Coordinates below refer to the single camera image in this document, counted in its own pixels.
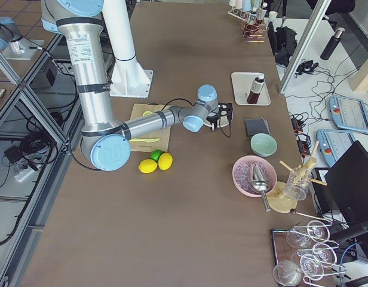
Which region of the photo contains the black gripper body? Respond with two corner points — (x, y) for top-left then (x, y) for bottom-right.
(206, 114), (220, 126)

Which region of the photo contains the white round plate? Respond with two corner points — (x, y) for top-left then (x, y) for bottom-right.
(204, 112), (230, 129)

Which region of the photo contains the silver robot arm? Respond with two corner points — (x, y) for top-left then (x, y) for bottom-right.
(41, 1), (220, 171)
(0, 17), (44, 60)

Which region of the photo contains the cream rectangular tray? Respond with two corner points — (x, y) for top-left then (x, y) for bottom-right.
(231, 72), (271, 106)

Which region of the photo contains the wine glass rack tray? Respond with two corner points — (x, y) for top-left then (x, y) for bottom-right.
(271, 219), (346, 286)

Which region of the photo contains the grey folded cloth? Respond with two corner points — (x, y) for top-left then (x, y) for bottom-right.
(244, 117), (270, 137)

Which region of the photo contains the mint green bowl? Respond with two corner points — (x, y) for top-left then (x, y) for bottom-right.
(250, 133), (278, 157)

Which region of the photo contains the dark juice bottle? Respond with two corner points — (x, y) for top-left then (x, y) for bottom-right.
(247, 73), (265, 104)

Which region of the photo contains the pink bowl with ice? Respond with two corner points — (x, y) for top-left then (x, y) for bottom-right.
(232, 155), (277, 197)

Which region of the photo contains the yellow lemon far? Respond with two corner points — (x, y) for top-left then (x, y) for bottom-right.
(158, 152), (173, 170)

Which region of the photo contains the yellow lemon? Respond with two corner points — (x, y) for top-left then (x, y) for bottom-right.
(158, 152), (173, 170)
(138, 158), (158, 173)

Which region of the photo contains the green lime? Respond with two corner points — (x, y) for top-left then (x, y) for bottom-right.
(150, 149), (164, 162)

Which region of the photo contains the steel ice scoop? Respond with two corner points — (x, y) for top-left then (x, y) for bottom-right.
(250, 164), (271, 212)

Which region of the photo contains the yellow plastic knife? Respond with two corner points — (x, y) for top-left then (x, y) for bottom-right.
(129, 138), (160, 143)

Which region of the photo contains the yellow lemon near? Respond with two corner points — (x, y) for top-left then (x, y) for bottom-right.
(138, 158), (158, 173)

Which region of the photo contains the wooden mug tree stand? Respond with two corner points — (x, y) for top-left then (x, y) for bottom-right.
(268, 141), (327, 213)

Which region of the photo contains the clear glass jar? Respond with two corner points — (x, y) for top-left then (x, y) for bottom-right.
(284, 167), (311, 201)

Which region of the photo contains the near blue teach pendant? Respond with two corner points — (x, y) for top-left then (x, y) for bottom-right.
(316, 129), (355, 167)

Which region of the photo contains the blue teach pendant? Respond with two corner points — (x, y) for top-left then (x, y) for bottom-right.
(329, 94), (368, 134)
(316, 129), (355, 167)

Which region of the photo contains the far blue teach pendant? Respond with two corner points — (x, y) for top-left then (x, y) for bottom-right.
(329, 94), (368, 134)

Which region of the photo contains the black thermos bottle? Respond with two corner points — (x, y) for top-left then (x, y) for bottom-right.
(320, 28), (345, 60)

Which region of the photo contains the black monitor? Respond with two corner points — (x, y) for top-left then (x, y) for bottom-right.
(326, 141), (368, 222)

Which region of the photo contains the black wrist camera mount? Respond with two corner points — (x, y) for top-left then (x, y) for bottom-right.
(218, 103), (233, 121)

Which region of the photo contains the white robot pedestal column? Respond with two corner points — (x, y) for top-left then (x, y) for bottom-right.
(102, 0), (153, 99)

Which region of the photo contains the copper wire bottle rack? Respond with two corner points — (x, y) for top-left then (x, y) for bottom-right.
(241, 19), (268, 43)

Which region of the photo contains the aluminium frame post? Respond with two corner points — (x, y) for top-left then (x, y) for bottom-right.
(278, 0), (331, 95)

